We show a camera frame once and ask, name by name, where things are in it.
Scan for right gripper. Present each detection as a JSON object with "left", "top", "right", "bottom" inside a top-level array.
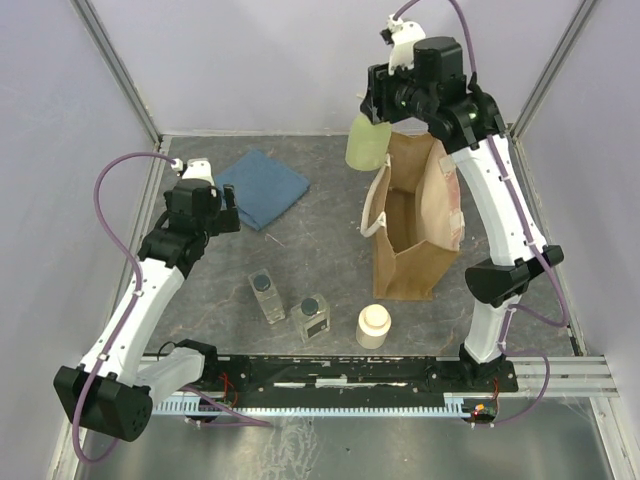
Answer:
[{"left": 359, "top": 55, "right": 435, "bottom": 126}]

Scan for green pump bottle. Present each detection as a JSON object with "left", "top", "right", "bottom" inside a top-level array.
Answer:
[{"left": 345, "top": 113, "right": 392, "bottom": 172}]

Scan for brown canvas bag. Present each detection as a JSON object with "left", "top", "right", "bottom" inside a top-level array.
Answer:
[{"left": 360, "top": 133, "right": 465, "bottom": 301}]

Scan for tall clear bottle black cap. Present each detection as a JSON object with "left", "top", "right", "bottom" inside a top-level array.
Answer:
[{"left": 249, "top": 269, "right": 286, "bottom": 324}]

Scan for square clear bottle black cap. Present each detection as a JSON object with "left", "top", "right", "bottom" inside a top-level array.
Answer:
[{"left": 290, "top": 294, "right": 331, "bottom": 343}]

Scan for cream plastic bottle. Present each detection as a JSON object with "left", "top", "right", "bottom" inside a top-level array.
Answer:
[{"left": 356, "top": 304, "right": 391, "bottom": 350}]

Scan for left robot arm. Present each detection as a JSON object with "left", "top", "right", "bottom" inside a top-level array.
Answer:
[{"left": 53, "top": 179, "right": 240, "bottom": 442}]

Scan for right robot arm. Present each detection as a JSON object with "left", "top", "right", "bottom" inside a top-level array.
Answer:
[{"left": 360, "top": 31, "right": 564, "bottom": 391}]

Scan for folded blue cloth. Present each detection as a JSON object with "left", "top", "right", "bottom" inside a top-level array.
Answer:
[{"left": 214, "top": 150, "right": 310, "bottom": 231}]

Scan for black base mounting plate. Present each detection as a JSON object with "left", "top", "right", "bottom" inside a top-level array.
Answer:
[{"left": 196, "top": 354, "right": 518, "bottom": 393}]

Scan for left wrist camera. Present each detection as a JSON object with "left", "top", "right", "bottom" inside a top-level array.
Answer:
[{"left": 179, "top": 158, "right": 215, "bottom": 188}]

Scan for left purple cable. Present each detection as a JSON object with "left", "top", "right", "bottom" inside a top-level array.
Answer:
[{"left": 72, "top": 151, "right": 273, "bottom": 464}]

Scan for purple cable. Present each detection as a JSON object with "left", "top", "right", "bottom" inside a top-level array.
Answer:
[
  {"left": 72, "top": 151, "right": 273, "bottom": 464},
  {"left": 394, "top": 0, "right": 571, "bottom": 427}
]

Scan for left aluminium frame post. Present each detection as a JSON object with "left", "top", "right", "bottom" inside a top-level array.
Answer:
[{"left": 70, "top": 0, "right": 163, "bottom": 145}]

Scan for aluminium frame post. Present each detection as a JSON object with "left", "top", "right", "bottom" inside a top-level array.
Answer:
[
  {"left": 70, "top": 0, "right": 163, "bottom": 145},
  {"left": 510, "top": 0, "right": 600, "bottom": 139}
]

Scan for right aluminium frame post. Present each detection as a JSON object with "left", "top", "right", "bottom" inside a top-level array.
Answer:
[{"left": 510, "top": 0, "right": 600, "bottom": 139}]

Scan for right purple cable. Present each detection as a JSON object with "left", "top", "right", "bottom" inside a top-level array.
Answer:
[{"left": 394, "top": 0, "right": 571, "bottom": 427}]

